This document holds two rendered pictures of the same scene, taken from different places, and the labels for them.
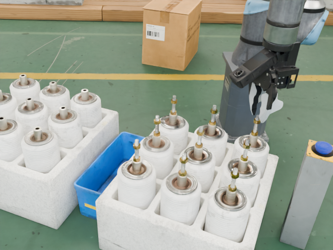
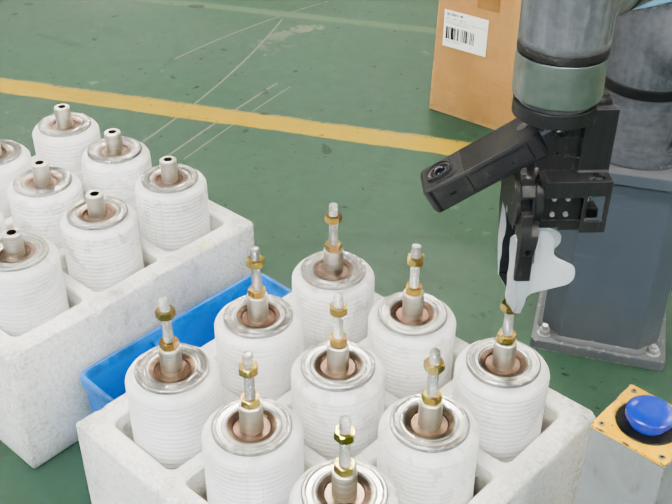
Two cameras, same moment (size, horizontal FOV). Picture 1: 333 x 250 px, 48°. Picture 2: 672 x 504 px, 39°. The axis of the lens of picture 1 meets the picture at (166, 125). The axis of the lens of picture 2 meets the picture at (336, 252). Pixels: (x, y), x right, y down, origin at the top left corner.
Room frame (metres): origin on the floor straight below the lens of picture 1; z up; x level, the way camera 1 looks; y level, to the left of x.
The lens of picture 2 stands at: (0.09, -0.36, 0.89)
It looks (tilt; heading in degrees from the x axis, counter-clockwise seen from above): 34 degrees down; 22
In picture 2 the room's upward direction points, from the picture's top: straight up
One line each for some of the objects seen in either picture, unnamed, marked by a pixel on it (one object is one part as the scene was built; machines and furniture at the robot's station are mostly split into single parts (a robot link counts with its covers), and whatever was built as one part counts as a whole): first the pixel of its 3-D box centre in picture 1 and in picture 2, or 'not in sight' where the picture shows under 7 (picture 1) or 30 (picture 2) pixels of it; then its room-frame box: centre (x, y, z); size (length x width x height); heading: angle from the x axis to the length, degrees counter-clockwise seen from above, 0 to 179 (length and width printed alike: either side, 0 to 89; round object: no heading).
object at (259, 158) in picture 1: (247, 168); (494, 427); (0.85, -0.24, 0.16); 0.10 x 0.10 x 0.18
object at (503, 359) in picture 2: (252, 139); (504, 353); (0.85, -0.24, 0.26); 0.02 x 0.02 x 0.03
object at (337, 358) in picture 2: (198, 151); (338, 356); (0.78, -0.09, 0.26); 0.02 x 0.02 x 0.03
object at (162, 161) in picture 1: (155, 169); (261, 379); (0.82, 0.02, 0.16); 0.10 x 0.10 x 0.18
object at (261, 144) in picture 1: (252, 143); (503, 363); (0.85, -0.24, 0.25); 0.08 x 0.08 x 0.01
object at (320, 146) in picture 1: (323, 148); (648, 418); (0.74, -0.38, 0.32); 0.04 x 0.04 x 0.02
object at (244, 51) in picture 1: (254, 49); (642, 107); (1.29, -0.30, 0.35); 0.15 x 0.15 x 0.10
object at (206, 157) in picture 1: (197, 155); (338, 366); (0.78, -0.09, 0.25); 0.08 x 0.08 x 0.01
